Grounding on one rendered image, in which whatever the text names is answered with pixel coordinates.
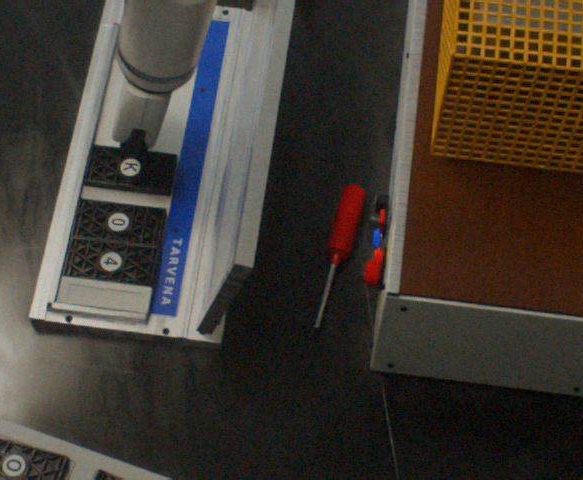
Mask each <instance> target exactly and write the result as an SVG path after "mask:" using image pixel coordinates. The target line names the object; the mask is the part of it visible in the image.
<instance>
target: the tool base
mask: <svg viewBox="0 0 583 480"><path fill-rule="evenodd" d="M123 8H124V1H123V0H106V2H105V6H104V10H103V14H102V20H101V24H100V28H99V32H98V36H97V41H96V45H95V49H94V54H93V58H92V63H91V67H90V71H88V75H87V79H86V84H85V89H84V93H83V97H82V101H81V106H80V110H79V114H78V118H77V123H76V128H75V132H74V136H73V140H72V144H71V149H69V153H68V157H67V162H66V166H65V171H64V175H63V179H62V183H61V187H60V192H59V197H58V201H57V205H56V210H55V214H54V218H53V222H52V226H51V231H50V236H49V240H47V244H46V248H45V253H44V257H43V261H42V265H41V270H40V275H39V279H38V283H37V287H36V291H35V296H34V300H33V305H32V309H31V313H30V320H31V323H32V326H37V327H45V328H54V329H62V330H71V331H79V332H87V333H96V334H103V336H111V337H120V338H128V339H137V340H145V341H153V342H162V343H170V344H178V345H186V346H194V347H203V348H211V349H220V350H221V349H222V345H223V339H224V332H225V326H226V320H227V314H228V309H227V310H226V313H225V315H224V316H223V318H222V320H221V321H220V323H219V324H218V326H217V328H215V329H214V331H213V334H212V335H209V334H204V332H200V331H195V328H197V323H198V317H199V314H200V311H201V306H202V300H203V294H204V288H205V287H204V281H205V275H206V268H207V263H208V257H209V250H210V245H211V239H212V233H213V227H214V221H215V215H216V209H218V203H219V197H220V191H221V185H222V179H223V173H224V167H225V164H226V162H227V156H228V150H229V144H230V142H229V137H230V132H231V125H232V119H233V113H234V108H235V101H237V95H238V90H239V83H240V77H241V72H242V66H243V59H244V54H245V48H246V41H247V35H248V32H249V30H250V24H251V18H252V12H249V11H245V9H237V8H227V7H219V6H216V9H215V12H213V15H212V18H213V19H223V20H229V21H230V23H231V28H230V33H229V38H228V45H227V50H226V56H225V61H224V68H223V73H222V79H221V84H220V90H219V96H218V101H217V108H215V113H214V119H213V124H212V130H211V136H210V141H209V147H208V153H207V159H206V164H205V171H204V176H203V181H202V187H201V193H200V199H199V204H198V211H197V216H195V222H194V227H193V233H192V239H191V244H190V250H189V256H188V262H187V267H186V273H185V279H184V284H183V290H182V296H181V302H180V307H179V314H178V316H177V317H175V318H165V317H157V316H148V318H146V324H143V323H136V322H127V321H119V320H110V319H102V318H94V317H85V316H77V315H76V314H68V313H60V312H52V311H48V310H46V307H45V306H46V302H47V298H49V293H50V289H51V284H52V280H53V276H54V271H55V267H56V262H57V258H58V254H59V249H60V244H61V240H62V236H63V232H64V227H65V222H66V218H67V214H68V210H69V204H71V200H72V196H73V192H74V187H75V182H76V178H77V174H78V170H79V165H80V160H81V156H82V152H83V148H84V142H85V138H86V134H87V130H88V126H89V120H90V116H92V112H93V108H94V102H95V98H96V94H97V90H98V86H99V80H100V76H101V72H102V68H103V64H104V58H105V54H106V50H107V46H108V41H110V36H111V32H112V28H113V24H114V23H119V24H120V28H121V23H122V17H123ZM223 10H228V11H229V14H228V15H223V14H222V11H223ZM67 316H72V317H73V321H72V322H71V323H67V322H65V317H67ZM163 328H169V330H170V332H169V333H168V335H163V332H162V330H163Z"/></svg>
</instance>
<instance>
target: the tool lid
mask: <svg viewBox="0 0 583 480"><path fill-rule="evenodd" d="M294 2H296V0H254V1H253V6H252V18H251V24H250V30H249V32H248V35H247V41H246V48H245V54H244V59H243V66H242V72H241V77H240V83H239V90H238V95H237V101H235V108H234V113H233V119H232V125H231V132H230V137H229V142H230V144H229V150H228V156H227V162H226V164H225V167H224V173H223V179H222V185H221V191H220V197H219V203H218V209H216V215H215V221H214V227H213V233H212V239H211V245H210V250H209V257H208V263H207V268H206V275H205V281H204V287H205V288H204V294H203V300H202V306H201V311H200V314H199V317H198V323H197V328H195V331H200V332H204V334H209V335H212V334H213V331H214V329H215V328H217V326H218V324H219V323H220V321H221V320H222V318H223V316H224V315H225V313H226V310H227V309H228V307H229V306H230V304H231V302H232V301H233V299H234V297H235V296H236V294H238V292H239V290H240V288H241V287H242V285H243V283H244V282H245V280H246V278H247V277H248V275H249V273H250V272H251V269H252V268H253V263H254V257H255V249H256V243H258V236H259V229H260V223H261V216H262V209H263V203H264V196H265V189H266V182H267V176H268V170H269V162H270V156H271V150H272V142H273V136H274V129H275V122H277V116H278V109H279V102H280V96H281V89H282V82H283V76H284V69H285V62H286V55H287V49H288V42H289V35H290V29H291V22H292V15H293V9H294Z"/></svg>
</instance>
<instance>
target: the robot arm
mask: <svg viewBox="0 0 583 480"><path fill-rule="evenodd" d="M123 1H124V8H123V17H122V23H121V28H120V33H119V38H118V44H117V49H116V58H117V63H118V66H119V68H120V70H121V71H122V73H123V75H124V78H123V84H122V88H121V92H120V96H119V101H118V106H117V111H116V116H115V121H114V127H113V130H112V132H111V138H112V140H114V141H116V142H119V143H120V148H126V150H127V151H128V154H127V156H130V157H136V158H139V154H140V151H141V150H143V151H148V150H150V149H152V147H153V146H154V145H156V142H157V140H158V137H159V134H160V132H161V129H162V125H163V122H164V119H165V116H166V113H167V110H168V105H169V102H170V99H171V96H172V92H173V91H176V90H178V89H180V88H181V87H183V86H184V84H186V83H187V82H188V81H189V80H190V79H191V78H192V76H193V75H194V72H196V70H197V67H198V63H199V60H200V56H201V53H202V49H203V46H204V42H205V39H206V35H207V32H208V29H209V26H210V23H211V18H212V15H213V12H215V9H216V5H217V2H218V0H123ZM148 147H149V149H148Z"/></svg>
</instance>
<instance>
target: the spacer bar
mask: <svg viewBox="0 0 583 480"><path fill-rule="evenodd" d="M151 298H152V287H145V286H137V285H128V284H120V283H111V282H103V281H95V280H86V279H78V278H69V277H62V280H61V285H60V289H59V293H58V299H57V303H62V304H71V305H79V306H86V307H95V308H103V309H111V310H120V311H128V312H137V314H145V315H146V318H148V315H149V308H150V303H151Z"/></svg>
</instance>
